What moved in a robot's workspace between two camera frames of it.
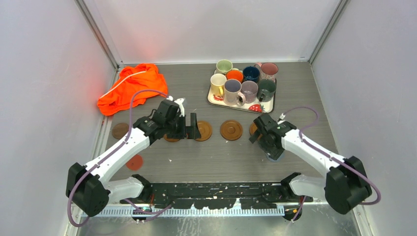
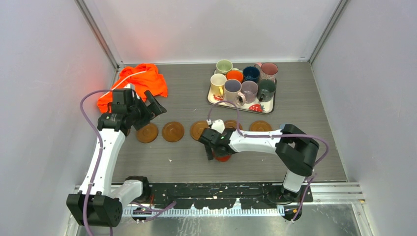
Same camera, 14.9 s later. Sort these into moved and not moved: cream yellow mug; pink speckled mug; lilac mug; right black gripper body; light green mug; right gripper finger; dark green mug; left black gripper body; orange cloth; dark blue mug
Moved: left black gripper body; right black gripper body; right gripper finger
Not moved: light green mug; lilac mug; cream yellow mug; dark green mug; pink speckled mug; orange cloth; dark blue mug
